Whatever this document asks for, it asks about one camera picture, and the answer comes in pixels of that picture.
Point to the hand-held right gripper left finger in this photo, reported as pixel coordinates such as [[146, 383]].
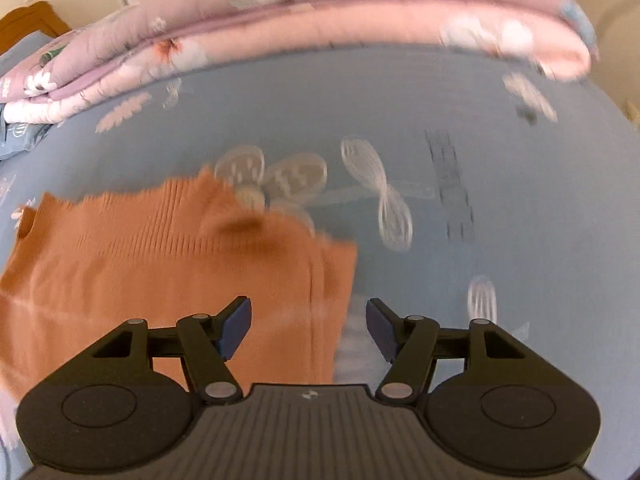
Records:
[[235, 325]]

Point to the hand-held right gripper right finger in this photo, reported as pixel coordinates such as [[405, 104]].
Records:
[[382, 327]]

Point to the orange striped sweater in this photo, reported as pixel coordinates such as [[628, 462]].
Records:
[[150, 260]]

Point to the bed with blue floral sheet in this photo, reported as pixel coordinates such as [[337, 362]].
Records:
[[425, 110]]

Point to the blue pillow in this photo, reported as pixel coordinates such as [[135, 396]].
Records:
[[20, 55], [20, 140]]

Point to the pink floral quilt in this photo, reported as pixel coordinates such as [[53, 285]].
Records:
[[375, 15]]

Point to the wooden headboard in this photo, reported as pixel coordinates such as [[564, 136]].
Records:
[[30, 22]]

